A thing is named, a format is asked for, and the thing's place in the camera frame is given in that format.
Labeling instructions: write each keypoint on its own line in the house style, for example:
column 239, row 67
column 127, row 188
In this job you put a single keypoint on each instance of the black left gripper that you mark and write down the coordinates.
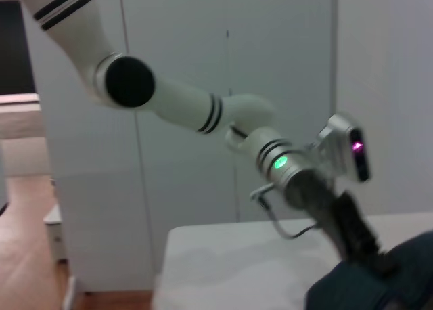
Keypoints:
column 314, row 198

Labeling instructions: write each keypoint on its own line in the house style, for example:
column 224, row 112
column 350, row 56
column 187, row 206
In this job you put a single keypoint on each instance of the dark teal insulated lunch bag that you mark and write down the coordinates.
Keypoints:
column 372, row 289

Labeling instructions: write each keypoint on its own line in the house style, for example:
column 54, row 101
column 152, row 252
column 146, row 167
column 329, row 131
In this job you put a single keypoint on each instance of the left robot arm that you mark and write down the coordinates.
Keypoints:
column 182, row 103

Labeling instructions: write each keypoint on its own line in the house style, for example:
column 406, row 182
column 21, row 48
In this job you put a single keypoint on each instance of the tall white cabinet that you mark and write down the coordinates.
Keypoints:
column 189, row 36

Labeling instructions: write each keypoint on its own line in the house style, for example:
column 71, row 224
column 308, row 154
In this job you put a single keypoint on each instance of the small white drawer unit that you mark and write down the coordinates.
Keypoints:
column 57, row 235

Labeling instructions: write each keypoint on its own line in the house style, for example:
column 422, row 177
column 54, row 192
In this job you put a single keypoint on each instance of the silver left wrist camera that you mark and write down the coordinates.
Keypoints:
column 341, row 140

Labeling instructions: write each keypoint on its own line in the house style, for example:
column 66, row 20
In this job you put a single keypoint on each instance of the black wall panel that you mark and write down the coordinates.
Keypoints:
column 13, row 52

